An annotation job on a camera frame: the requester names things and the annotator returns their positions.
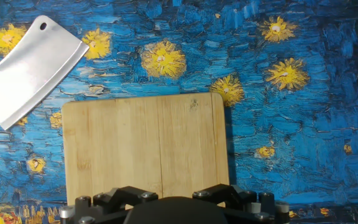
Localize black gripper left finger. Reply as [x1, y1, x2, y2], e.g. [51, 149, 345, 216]
[59, 185, 160, 224]

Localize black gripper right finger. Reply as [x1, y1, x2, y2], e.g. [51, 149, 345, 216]
[192, 183, 291, 224]

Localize steel cleaver knife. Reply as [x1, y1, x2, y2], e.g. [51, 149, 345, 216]
[0, 14, 90, 131]

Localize bamboo cutting board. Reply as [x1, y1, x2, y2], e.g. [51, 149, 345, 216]
[61, 91, 231, 207]

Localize starry night print tablecloth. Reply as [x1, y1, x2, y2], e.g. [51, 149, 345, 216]
[0, 0, 358, 224]

